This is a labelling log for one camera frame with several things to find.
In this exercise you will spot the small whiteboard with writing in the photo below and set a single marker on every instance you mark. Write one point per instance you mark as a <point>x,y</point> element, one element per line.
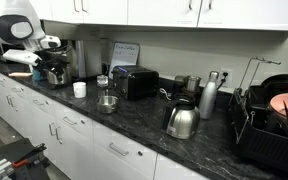
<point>125,56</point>

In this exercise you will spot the white upper cabinets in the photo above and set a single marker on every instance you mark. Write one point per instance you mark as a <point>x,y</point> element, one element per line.
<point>150,11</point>

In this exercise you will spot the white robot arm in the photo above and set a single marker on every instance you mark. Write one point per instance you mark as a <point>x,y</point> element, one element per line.
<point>14,20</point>

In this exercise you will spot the black pan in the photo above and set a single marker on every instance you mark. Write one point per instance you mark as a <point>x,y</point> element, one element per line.
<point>284,83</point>

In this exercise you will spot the white cabinets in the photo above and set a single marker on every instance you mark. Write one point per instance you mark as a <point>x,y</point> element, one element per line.
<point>150,11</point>
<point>84,143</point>

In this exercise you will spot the black commercial coffee machine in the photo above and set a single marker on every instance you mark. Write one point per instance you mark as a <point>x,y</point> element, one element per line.
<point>84,60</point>

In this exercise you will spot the white lower cabinets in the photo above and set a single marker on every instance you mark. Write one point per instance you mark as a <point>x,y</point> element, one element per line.
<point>84,143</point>

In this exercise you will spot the black robot cart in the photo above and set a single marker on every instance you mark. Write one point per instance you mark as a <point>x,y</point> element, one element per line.
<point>4,150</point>

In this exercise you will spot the clear glass jar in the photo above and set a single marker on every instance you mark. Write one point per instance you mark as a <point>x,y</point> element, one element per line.
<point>102,81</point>

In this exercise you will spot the teal mug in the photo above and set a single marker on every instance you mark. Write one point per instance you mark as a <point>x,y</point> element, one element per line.
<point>37,74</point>

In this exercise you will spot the small silver pot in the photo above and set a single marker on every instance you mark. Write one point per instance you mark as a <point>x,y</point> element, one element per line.
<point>107,105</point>

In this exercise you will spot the tan wooden board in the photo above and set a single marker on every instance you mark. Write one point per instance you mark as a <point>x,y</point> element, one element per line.
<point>20,75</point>

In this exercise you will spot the silver water bottle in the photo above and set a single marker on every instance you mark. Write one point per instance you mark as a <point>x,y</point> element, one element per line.
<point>208,100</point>

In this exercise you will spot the black coffee grinder steel cup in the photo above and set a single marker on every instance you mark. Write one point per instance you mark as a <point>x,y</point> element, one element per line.
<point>190,85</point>

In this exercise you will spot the pink bowl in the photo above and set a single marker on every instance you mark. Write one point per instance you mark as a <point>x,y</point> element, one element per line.
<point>287,103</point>

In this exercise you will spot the white wall outlet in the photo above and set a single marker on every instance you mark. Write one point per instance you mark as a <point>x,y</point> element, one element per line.
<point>226,76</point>

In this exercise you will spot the black and silver toaster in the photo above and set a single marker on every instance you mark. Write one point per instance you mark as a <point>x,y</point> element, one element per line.
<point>135,83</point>

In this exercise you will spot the black orange clamp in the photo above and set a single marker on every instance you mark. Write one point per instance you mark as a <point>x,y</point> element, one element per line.
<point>29,156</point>

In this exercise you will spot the black dish rack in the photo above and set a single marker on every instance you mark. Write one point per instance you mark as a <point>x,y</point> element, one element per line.
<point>267,153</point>

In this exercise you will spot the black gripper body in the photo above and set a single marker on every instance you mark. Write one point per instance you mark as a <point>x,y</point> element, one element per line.
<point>52,56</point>

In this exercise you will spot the white ceramic mug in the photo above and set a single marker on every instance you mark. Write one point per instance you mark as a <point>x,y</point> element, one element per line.
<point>79,90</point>

